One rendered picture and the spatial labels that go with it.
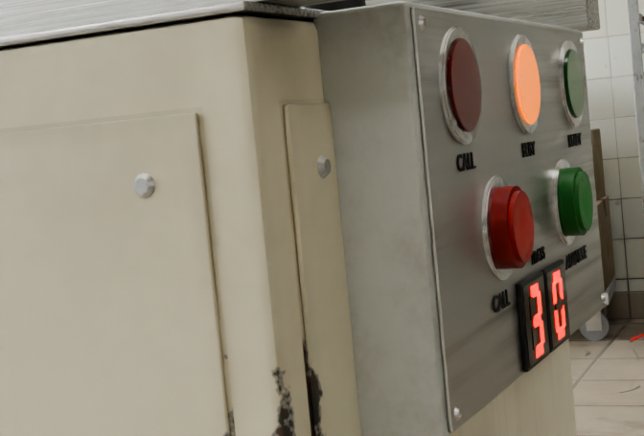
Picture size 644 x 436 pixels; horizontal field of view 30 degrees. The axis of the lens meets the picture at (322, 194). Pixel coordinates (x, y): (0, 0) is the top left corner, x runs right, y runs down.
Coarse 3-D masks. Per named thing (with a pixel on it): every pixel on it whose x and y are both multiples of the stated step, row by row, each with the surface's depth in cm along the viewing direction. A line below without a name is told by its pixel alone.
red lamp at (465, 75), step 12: (456, 48) 39; (468, 48) 41; (456, 60) 39; (468, 60) 40; (456, 72) 39; (468, 72) 40; (456, 84) 39; (468, 84) 40; (480, 84) 42; (456, 96) 39; (468, 96) 40; (480, 96) 41; (456, 108) 39; (468, 108) 40; (480, 108) 41; (468, 120) 40
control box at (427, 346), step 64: (384, 64) 37; (512, 64) 46; (384, 128) 37; (448, 128) 39; (512, 128) 46; (576, 128) 55; (384, 192) 37; (448, 192) 39; (384, 256) 38; (448, 256) 38; (576, 256) 54; (384, 320) 38; (448, 320) 38; (512, 320) 44; (576, 320) 53; (384, 384) 38; (448, 384) 38
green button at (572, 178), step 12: (564, 168) 52; (576, 168) 52; (564, 180) 51; (576, 180) 51; (588, 180) 53; (564, 192) 51; (576, 192) 51; (588, 192) 52; (564, 204) 51; (576, 204) 51; (588, 204) 52; (564, 216) 51; (576, 216) 51; (588, 216) 52; (564, 228) 51; (576, 228) 51; (588, 228) 52
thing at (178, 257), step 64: (0, 64) 37; (64, 64) 36; (128, 64) 35; (192, 64) 34; (256, 64) 34; (320, 64) 38; (0, 128) 38; (64, 128) 36; (128, 128) 35; (192, 128) 34; (256, 128) 34; (320, 128) 37; (0, 192) 38; (64, 192) 37; (128, 192) 36; (192, 192) 35; (256, 192) 34; (320, 192) 37; (0, 256) 38; (64, 256) 37; (128, 256) 36; (192, 256) 35; (256, 256) 34; (320, 256) 37; (0, 320) 38; (64, 320) 37; (128, 320) 36; (192, 320) 35; (256, 320) 34; (320, 320) 36; (0, 384) 38; (64, 384) 37; (128, 384) 36; (192, 384) 35; (256, 384) 35; (320, 384) 36; (512, 384) 54
